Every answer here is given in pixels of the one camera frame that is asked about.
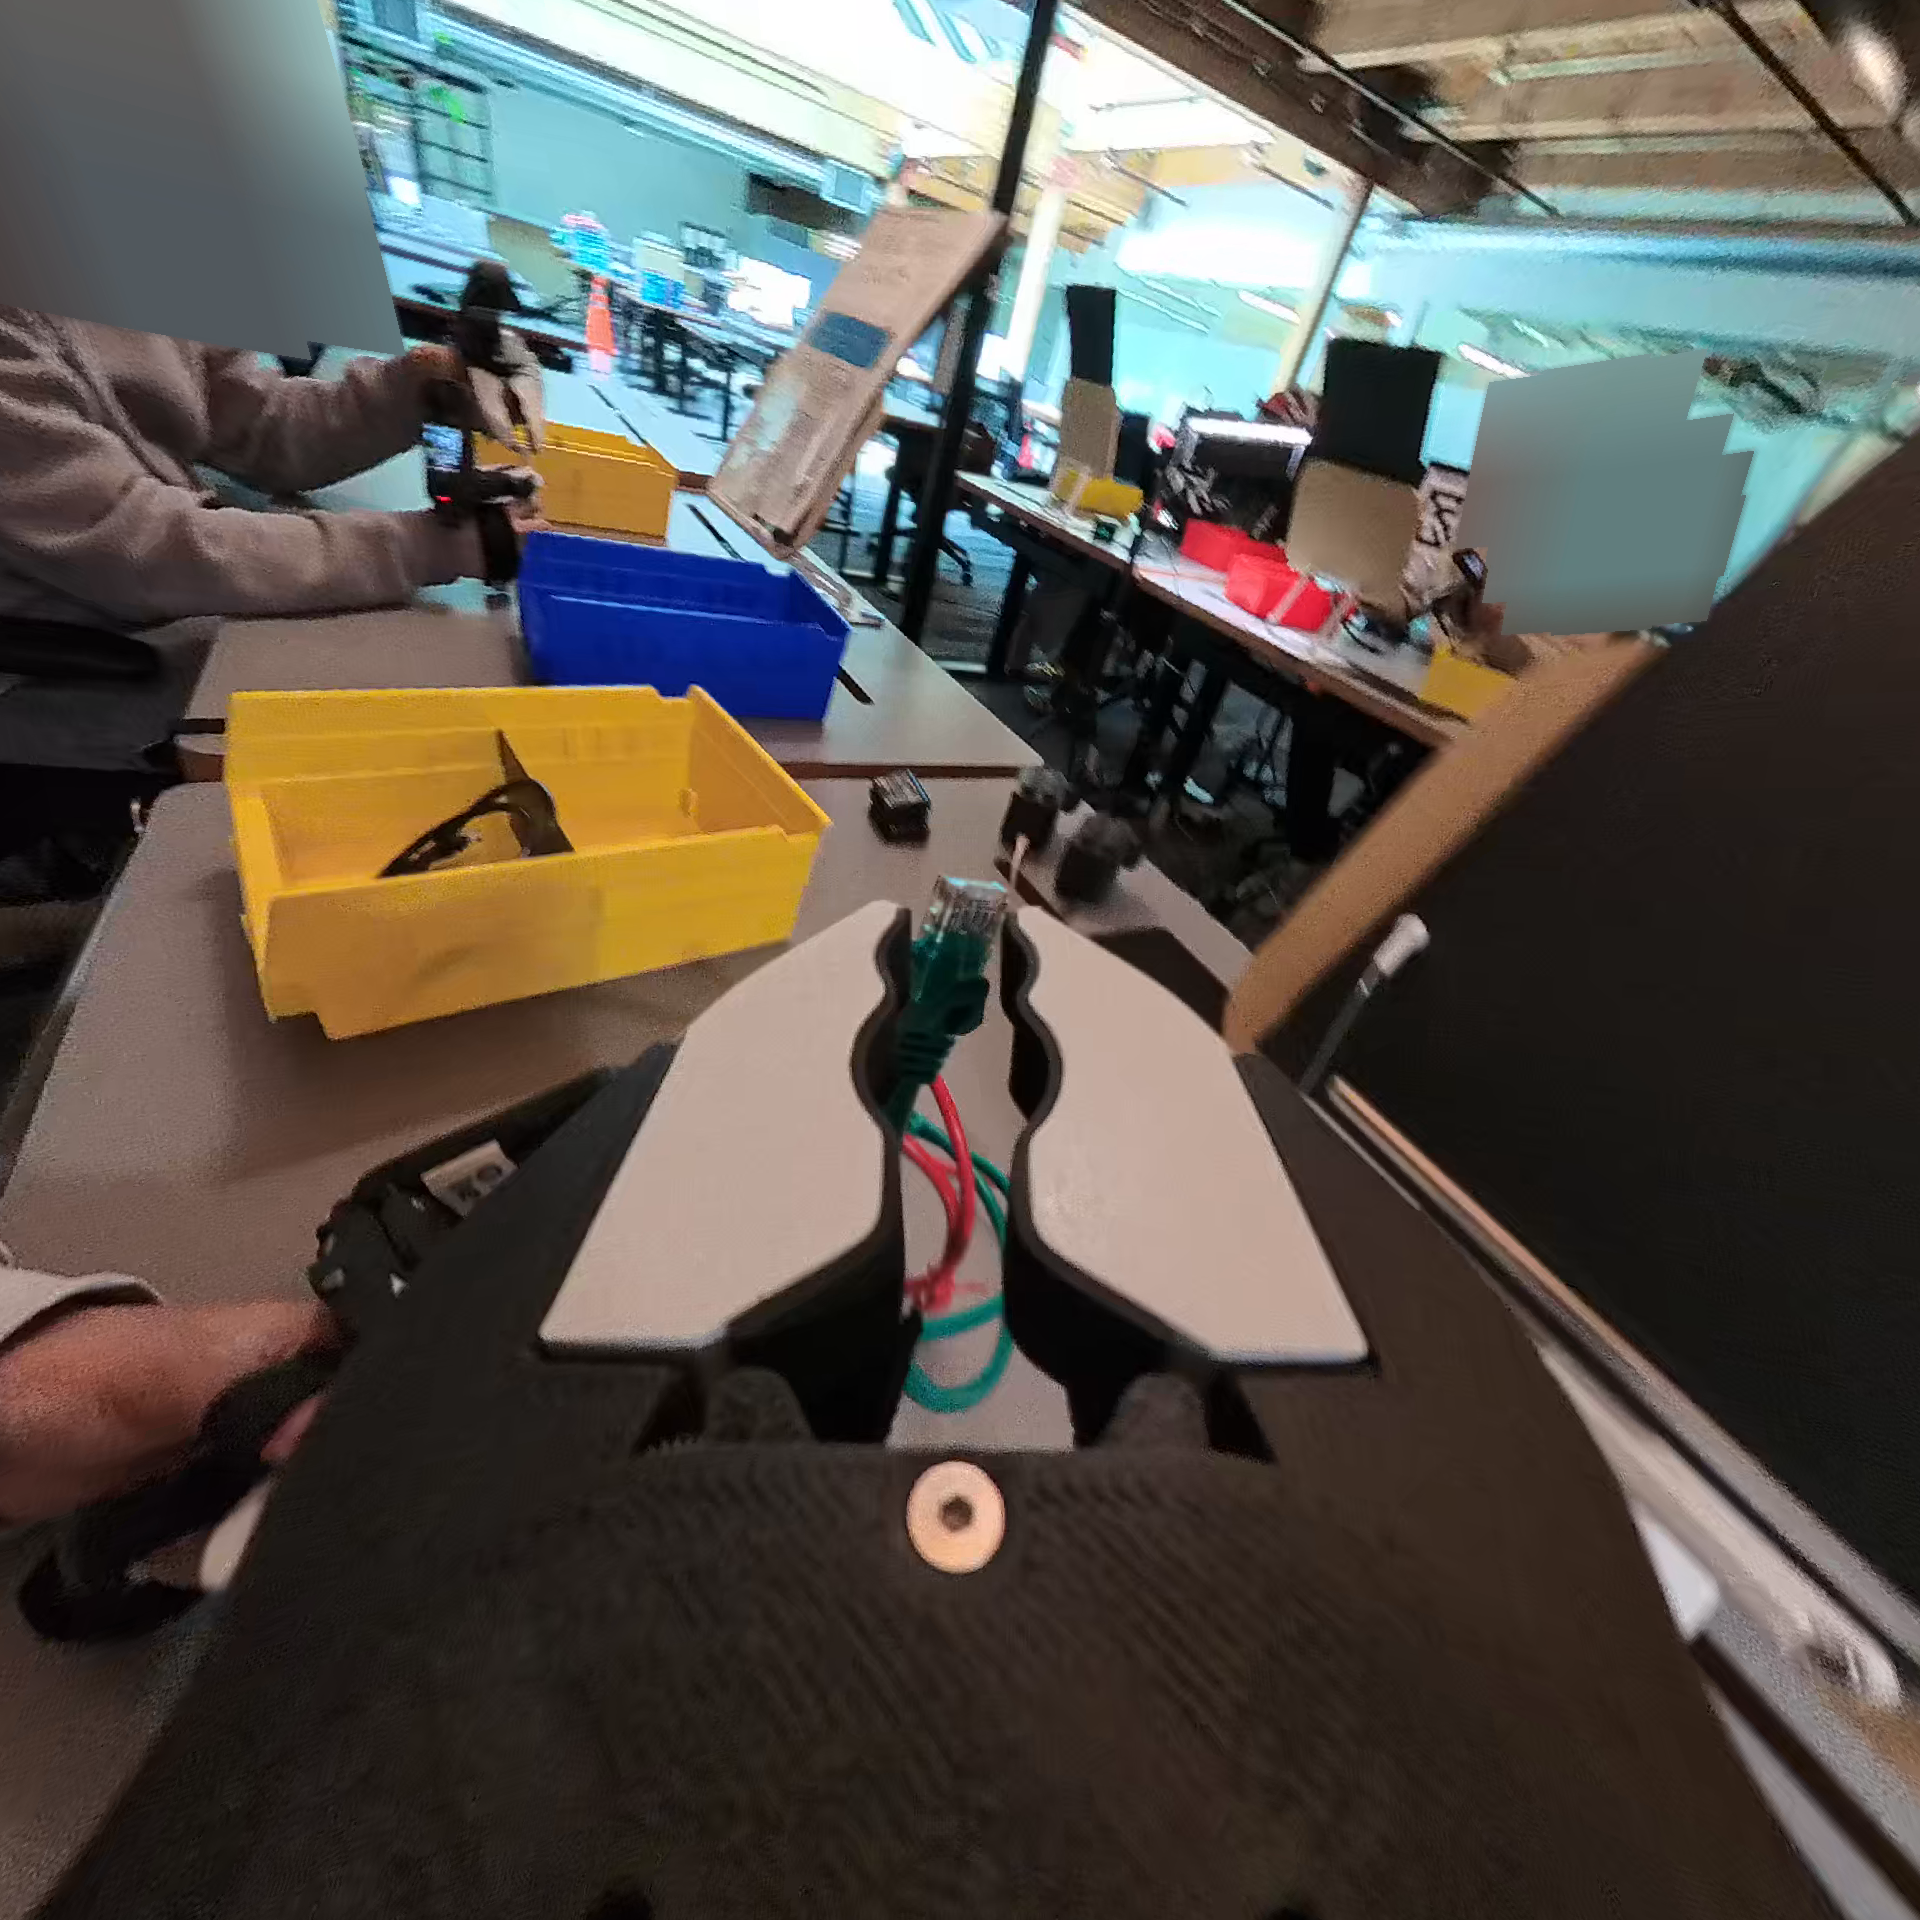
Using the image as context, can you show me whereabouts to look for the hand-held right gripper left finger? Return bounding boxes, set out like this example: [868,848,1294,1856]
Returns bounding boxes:
[538,899,914,1359]

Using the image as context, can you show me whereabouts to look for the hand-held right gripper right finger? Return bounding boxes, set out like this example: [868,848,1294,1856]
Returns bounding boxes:
[1002,907,1370,1369]

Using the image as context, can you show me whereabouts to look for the red ethernet cable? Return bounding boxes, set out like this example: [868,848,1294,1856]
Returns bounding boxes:
[901,1072,1009,1320]

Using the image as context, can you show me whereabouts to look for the green ethernet cable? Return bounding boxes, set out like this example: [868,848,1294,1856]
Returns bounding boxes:
[878,872,1021,1415]

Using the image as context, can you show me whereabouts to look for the person's left forearm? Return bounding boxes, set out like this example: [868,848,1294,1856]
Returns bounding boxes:
[0,1259,160,1353]

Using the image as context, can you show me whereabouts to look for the grey desk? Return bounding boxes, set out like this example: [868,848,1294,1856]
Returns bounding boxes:
[176,367,1046,782]
[0,771,1260,1913]

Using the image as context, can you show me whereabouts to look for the person's left hand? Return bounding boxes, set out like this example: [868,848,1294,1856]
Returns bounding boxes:
[0,1296,348,1523]

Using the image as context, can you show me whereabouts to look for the large yellow plastic bin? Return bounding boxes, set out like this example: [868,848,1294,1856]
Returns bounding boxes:
[225,681,835,1039]

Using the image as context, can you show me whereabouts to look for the small black device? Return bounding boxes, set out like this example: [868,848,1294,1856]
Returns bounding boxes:
[1057,808,1150,910]
[996,766,1074,864]

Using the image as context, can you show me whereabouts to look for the grey metal rod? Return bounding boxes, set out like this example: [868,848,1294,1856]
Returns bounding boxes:
[1297,911,1432,1097]

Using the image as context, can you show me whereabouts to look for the black divider panel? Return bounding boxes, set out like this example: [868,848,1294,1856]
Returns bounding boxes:
[1222,434,1920,1606]

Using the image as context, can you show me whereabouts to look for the blue plastic bin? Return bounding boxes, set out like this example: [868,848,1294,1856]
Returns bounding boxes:
[515,527,853,725]

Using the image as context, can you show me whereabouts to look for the wooden workbench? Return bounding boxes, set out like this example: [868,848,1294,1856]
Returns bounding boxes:
[950,470,1501,752]

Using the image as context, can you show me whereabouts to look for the little yellow bin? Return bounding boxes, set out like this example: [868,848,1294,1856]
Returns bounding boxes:
[1417,645,1517,722]

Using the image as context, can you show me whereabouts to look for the cardboard box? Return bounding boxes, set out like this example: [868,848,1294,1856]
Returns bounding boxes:
[1286,449,1422,605]

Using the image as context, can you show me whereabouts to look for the cardboard sign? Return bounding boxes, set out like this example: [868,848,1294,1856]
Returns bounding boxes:
[704,200,1011,549]

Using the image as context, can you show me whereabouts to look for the black pole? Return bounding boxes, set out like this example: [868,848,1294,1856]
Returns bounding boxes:
[901,0,1058,646]

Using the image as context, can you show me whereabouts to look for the black cable in bin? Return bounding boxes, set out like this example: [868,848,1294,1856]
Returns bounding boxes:
[376,729,576,880]

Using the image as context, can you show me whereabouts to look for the aluminium frame rail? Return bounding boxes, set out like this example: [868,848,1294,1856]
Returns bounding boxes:
[1320,1078,1920,1920]

